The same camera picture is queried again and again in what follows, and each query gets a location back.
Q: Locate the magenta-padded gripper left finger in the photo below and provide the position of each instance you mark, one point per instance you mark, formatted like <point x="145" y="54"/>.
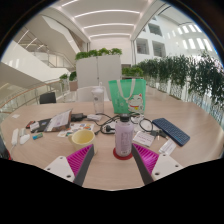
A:
<point x="61" y="166"/>

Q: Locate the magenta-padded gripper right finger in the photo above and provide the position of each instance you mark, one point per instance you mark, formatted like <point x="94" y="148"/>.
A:
<point x="163" y="165"/>

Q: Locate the pale purple bottle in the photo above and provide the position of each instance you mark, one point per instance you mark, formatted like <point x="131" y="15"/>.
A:
<point x="124" y="138"/>

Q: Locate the long white paper packet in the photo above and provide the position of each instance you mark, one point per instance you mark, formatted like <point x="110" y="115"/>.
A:
<point x="167" y="147"/>

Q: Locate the small white card box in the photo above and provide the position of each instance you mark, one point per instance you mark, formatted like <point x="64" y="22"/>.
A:
<point x="144" y="139"/>

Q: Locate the dark blue keyboard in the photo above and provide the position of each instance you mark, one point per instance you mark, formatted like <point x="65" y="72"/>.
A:
<point x="171" y="131"/>

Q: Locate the small teal marker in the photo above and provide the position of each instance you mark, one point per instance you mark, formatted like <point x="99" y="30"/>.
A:
<point x="37" y="136"/>

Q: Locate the flat round red coaster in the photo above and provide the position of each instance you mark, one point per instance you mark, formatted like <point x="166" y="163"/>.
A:
<point x="121" y="158"/>

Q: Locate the colourful sticker sheet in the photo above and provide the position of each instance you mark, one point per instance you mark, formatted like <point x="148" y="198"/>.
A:
<point x="78" y="127"/>

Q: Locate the white computer mouse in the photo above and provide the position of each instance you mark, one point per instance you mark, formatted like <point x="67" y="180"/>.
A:
<point x="24" y="139"/>

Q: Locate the open booklet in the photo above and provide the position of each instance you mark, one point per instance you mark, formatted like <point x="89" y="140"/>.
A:
<point x="60" y="120"/>

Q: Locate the black wallet with white card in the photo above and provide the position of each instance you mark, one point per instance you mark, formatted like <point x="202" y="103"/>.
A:
<point x="40" y="125"/>

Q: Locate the black power adapter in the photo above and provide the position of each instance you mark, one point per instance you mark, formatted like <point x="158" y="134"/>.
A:
<point x="78" y="117"/>

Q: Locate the small red and black case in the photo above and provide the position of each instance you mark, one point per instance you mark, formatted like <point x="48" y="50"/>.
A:
<point x="30" y="124"/>

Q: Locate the white power strip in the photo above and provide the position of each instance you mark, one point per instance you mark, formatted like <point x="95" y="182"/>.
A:
<point x="14" y="136"/>

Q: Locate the small white adapter block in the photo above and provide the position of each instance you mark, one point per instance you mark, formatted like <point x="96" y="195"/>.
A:
<point x="94" y="117"/>

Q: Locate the white paper slip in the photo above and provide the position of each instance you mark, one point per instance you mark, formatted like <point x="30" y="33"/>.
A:
<point x="15" y="116"/>

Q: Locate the black chair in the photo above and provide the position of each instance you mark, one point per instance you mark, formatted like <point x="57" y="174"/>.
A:
<point x="47" y="98"/>

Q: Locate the clear tumbler with lid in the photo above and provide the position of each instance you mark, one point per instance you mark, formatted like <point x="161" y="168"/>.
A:
<point x="98" y="101"/>

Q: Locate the white chair with rounded back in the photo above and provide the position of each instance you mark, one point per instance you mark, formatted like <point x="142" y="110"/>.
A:
<point x="84" y="94"/>

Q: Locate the green tote bag, cat print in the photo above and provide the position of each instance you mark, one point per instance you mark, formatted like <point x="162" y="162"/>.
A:
<point x="120" y="98"/>

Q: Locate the brown planter with two plants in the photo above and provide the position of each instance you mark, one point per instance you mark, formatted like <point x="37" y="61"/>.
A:
<point x="72" y="80"/>

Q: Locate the long row of green plants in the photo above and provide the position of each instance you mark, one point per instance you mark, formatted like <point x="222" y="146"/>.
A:
<point x="193" y="75"/>

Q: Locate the brown planter with bushy plants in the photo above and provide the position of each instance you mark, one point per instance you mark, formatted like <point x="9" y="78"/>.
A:
<point x="132" y="71"/>

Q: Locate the white cabinet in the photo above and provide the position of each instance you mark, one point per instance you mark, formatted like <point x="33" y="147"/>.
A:
<point x="98" y="71"/>

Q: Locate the green plants atop cabinet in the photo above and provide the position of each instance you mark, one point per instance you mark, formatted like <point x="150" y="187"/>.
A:
<point x="98" y="52"/>

